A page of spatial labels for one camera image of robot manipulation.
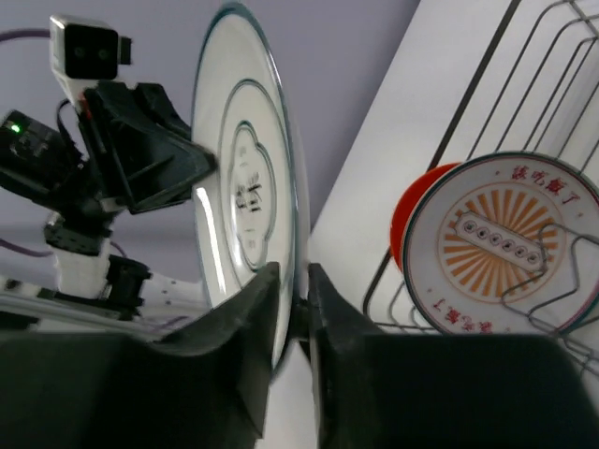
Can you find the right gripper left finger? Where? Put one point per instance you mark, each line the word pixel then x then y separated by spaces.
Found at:
pixel 205 386

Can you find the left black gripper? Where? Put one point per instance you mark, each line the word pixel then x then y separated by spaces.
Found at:
pixel 141 162

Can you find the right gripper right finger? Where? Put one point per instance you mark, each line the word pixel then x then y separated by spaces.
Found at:
pixel 374 389

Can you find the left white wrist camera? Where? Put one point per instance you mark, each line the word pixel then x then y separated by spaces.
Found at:
pixel 84 52

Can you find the white plate orange sunburst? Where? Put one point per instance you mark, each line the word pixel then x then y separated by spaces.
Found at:
pixel 500 241

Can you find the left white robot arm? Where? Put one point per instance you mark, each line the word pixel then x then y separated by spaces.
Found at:
pixel 95 286

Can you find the wire dish rack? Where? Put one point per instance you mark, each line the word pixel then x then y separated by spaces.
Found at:
pixel 535 90

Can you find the white plate green rim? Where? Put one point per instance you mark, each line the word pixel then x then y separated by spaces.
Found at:
pixel 254 208

